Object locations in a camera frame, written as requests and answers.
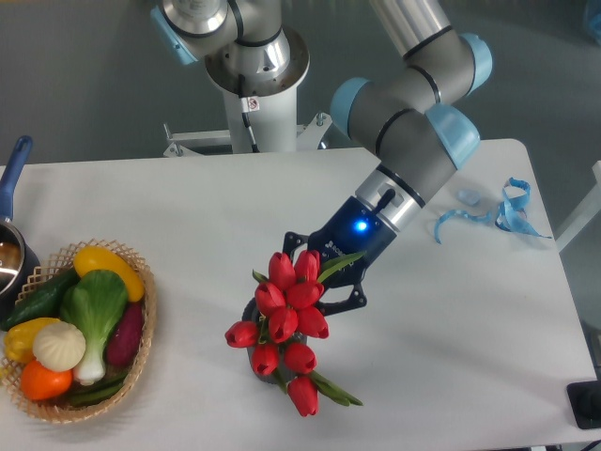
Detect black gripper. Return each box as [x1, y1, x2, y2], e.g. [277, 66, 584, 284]
[282, 197, 396, 317]

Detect red tulip bouquet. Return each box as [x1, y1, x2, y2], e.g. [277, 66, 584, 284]
[224, 250, 362, 417]

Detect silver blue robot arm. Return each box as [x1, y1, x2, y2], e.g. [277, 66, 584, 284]
[150, 1, 492, 316]

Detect dark grey ribbed vase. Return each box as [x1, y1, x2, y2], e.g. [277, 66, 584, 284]
[241, 299, 307, 385]

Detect light blue cap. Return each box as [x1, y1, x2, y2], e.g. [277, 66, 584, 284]
[456, 189, 482, 207]

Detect blue ribbon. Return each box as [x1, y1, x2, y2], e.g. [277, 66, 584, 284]
[433, 178, 551, 244]

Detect purple sweet potato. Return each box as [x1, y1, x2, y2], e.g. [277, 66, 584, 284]
[106, 303, 144, 367]

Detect green bok choy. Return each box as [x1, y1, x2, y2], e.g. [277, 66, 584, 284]
[59, 270, 128, 386]

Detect green pea pods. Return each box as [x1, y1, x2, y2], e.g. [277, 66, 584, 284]
[66, 372, 127, 408]

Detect white steamed bun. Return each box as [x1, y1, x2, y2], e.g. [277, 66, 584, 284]
[33, 321, 86, 372]

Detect green cucumber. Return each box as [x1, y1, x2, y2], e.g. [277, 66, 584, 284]
[1, 268, 80, 332]

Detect black device at edge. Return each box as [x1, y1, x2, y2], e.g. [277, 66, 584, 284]
[566, 381, 600, 429]

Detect woven bamboo basket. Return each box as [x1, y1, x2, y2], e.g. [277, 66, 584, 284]
[1, 239, 157, 424]

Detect orange fruit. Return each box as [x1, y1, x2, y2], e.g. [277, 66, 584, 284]
[20, 360, 73, 401]

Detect yellow bell pepper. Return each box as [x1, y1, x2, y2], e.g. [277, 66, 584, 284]
[4, 318, 59, 365]

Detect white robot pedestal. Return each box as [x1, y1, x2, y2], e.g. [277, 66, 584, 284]
[163, 25, 332, 157]

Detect white frame bar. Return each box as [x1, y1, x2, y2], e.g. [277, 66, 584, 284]
[555, 161, 600, 253]

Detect blue handled saucepan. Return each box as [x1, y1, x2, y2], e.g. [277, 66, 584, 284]
[1, 135, 39, 319]

